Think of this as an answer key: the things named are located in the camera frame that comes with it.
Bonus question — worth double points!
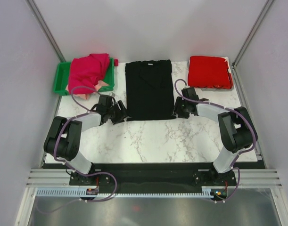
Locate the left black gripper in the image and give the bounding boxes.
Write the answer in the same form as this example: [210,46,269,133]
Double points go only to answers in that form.
[107,101,132,126]

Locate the black t shirt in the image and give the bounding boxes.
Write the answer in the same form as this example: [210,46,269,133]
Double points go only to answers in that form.
[125,60,176,121]

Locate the peach pink t shirt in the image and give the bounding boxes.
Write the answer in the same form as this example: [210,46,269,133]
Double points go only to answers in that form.
[65,81,108,100]

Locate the magenta t shirt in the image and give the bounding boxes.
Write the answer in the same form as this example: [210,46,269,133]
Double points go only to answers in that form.
[69,53,119,93]

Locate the green plastic tray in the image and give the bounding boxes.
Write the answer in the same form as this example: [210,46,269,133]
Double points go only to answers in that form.
[53,58,115,96]

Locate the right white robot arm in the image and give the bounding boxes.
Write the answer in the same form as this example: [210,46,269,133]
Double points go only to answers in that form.
[174,87,258,186]

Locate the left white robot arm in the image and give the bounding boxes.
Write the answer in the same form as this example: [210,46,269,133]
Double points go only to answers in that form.
[43,95,127,185]

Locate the folded red t shirt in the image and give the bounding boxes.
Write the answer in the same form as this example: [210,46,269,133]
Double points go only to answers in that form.
[187,56,231,89]

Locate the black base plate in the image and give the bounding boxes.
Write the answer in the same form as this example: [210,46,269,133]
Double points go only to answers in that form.
[43,161,266,187]

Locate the white slotted cable duct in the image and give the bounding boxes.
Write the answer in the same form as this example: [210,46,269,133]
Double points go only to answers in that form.
[36,187,225,198]

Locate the left aluminium frame post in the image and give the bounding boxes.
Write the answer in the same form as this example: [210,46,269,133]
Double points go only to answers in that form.
[26,0,66,62]

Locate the aluminium frame post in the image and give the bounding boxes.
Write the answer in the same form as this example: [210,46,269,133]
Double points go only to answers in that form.
[26,0,66,62]
[232,0,276,68]

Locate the right aluminium frame post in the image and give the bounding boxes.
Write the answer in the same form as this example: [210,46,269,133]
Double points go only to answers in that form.
[232,0,276,68]

